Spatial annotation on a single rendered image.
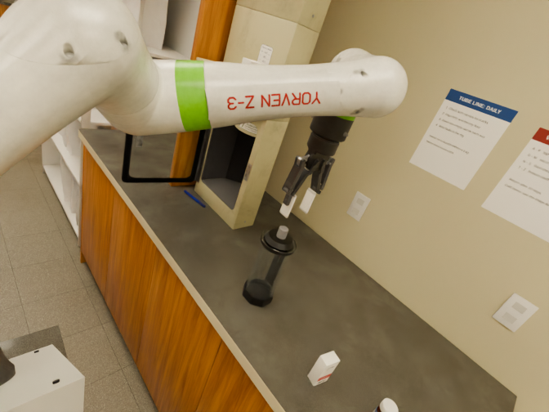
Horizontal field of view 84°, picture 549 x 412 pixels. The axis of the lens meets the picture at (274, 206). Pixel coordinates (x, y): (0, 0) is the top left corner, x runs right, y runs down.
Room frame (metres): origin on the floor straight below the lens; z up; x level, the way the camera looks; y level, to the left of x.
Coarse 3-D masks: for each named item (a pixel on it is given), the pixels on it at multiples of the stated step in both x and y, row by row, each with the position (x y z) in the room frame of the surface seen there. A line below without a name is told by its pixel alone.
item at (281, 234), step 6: (282, 228) 0.74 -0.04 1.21; (270, 234) 0.74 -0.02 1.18; (276, 234) 0.75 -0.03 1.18; (282, 234) 0.73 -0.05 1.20; (288, 234) 0.78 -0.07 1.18; (270, 240) 0.72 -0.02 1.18; (276, 240) 0.72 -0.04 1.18; (282, 240) 0.73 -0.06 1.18; (288, 240) 0.74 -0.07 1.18; (276, 246) 0.71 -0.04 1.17; (282, 246) 0.71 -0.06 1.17; (288, 246) 0.72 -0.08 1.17
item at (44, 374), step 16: (32, 352) 0.34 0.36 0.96; (48, 352) 0.33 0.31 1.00; (16, 368) 0.28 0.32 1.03; (32, 368) 0.27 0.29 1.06; (48, 368) 0.27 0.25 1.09; (64, 368) 0.26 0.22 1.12; (16, 384) 0.23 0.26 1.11; (32, 384) 0.22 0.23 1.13; (48, 384) 0.22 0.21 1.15; (64, 384) 0.22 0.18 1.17; (80, 384) 0.23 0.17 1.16; (0, 400) 0.19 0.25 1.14; (16, 400) 0.19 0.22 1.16; (32, 400) 0.19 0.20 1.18; (48, 400) 0.20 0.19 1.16; (64, 400) 0.21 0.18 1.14; (80, 400) 0.23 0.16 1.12
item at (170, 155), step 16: (144, 144) 1.05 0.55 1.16; (160, 144) 1.10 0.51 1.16; (176, 144) 1.14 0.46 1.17; (192, 144) 1.19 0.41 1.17; (144, 160) 1.06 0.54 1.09; (160, 160) 1.10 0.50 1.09; (176, 160) 1.15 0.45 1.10; (192, 160) 1.20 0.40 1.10; (144, 176) 1.07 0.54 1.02; (160, 176) 1.11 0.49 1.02; (176, 176) 1.16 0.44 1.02
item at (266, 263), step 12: (264, 240) 0.72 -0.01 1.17; (264, 252) 0.71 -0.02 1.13; (288, 252) 0.71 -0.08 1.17; (264, 264) 0.70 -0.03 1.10; (276, 264) 0.70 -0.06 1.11; (252, 276) 0.72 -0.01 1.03; (264, 276) 0.70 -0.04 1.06; (276, 276) 0.71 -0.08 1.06; (252, 288) 0.71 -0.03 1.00; (264, 288) 0.70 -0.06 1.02
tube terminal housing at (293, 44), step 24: (240, 24) 1.21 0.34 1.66; (264, 24) 1.14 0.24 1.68; (288, 24) 1.07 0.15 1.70; (240, 48) 1.19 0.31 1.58; (288, 48) 1.05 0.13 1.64; (312, 48) 1.13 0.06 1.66; (264, 120) 1.06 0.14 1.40; (288, 120) 1.13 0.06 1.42; (264, 144) 1.07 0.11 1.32; (264, 168) 1.10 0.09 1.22; (240, 192) 1.06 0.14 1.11; (240, 216) 1.06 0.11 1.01
